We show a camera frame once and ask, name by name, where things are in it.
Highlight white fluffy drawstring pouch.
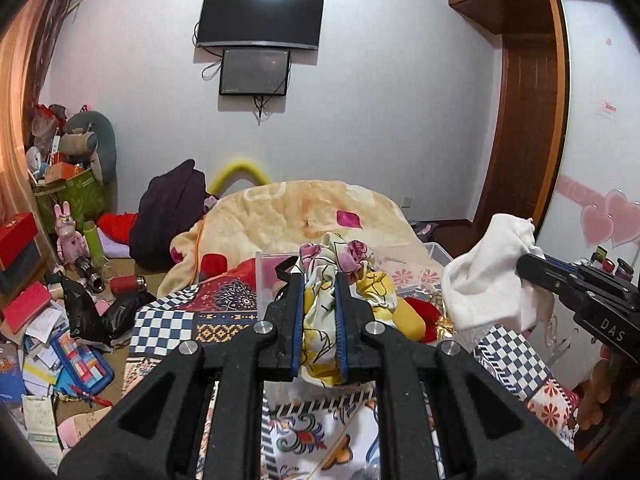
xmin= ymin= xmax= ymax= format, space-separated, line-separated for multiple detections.
xmin=442 ymin=214 xmax=554 ymax=351

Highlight gold shiny drawstring pouch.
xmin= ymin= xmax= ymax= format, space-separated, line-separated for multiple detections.
xmin=435 ymin=315 xmax=457 ymax=340

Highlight red velvet pouch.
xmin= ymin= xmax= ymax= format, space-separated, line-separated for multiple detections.
xmin=404 ymin=297 xmax=442 ymax=344

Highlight floral yellow scrunchie cloth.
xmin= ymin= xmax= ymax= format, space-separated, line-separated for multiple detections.
xmin=294 ymin=232 xmax=398 ymax=388

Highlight pink heart stickers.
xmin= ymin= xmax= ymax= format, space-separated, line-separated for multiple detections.
xmin=580 ymin=188 xmax=639 ymax=247

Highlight blue pencil case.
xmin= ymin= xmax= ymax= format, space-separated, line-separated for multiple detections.
xmin=51 ymin=330 xmax=114 ymax=396

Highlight brown wooden door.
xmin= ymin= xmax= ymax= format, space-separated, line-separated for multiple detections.
xmin=474 ymin=35 xmax=558 ymax=233

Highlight patterned patchwork bedspread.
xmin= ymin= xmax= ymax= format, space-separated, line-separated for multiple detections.
xmin=121 ymin=259 xmax=582 ymax=480

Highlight pink plush bunny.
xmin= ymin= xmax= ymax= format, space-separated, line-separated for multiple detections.
xmin=54 ymin=200 xmax=90 ymax=266

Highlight green bottle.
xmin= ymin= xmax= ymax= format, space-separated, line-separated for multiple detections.
xmin=84 ymin=221 xmax=107 ymax=269

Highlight dark purple clothing pile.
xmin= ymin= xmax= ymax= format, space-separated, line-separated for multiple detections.
xmin=129 ymin=159 xmax=207 ymax=272

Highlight red flat box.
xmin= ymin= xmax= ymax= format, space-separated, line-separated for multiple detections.
xmin=0 ymin=212 xmax=38 ymax=271

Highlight beige fleece blanket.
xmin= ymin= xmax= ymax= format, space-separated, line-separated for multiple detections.
xmin=158 ymin=180 xmax=431 ymax=297

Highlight green cardboard box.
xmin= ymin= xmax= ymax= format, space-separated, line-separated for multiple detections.
xmin=32 ymin=169 xmax=113 ymax=234

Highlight grey plush toy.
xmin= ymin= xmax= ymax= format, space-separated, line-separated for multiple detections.
xmin=58 ymin=110 xmax=117 ymax=185

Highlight orange pink curtain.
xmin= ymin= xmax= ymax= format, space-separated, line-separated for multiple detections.
xmin=1 ymin=0 xmax=73 ymax=266

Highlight yellow foam ring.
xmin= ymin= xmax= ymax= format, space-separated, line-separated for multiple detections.
xmin=207 ymin=156 xmax=274 ymax=198

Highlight small wall monitor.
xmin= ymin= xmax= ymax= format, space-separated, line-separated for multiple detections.
xmin=219 ymin=48 xmax=291 ymax=98

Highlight large wall television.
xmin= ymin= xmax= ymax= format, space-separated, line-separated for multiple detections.
xmin=196 ymin=0 xmax=324 ymax=50

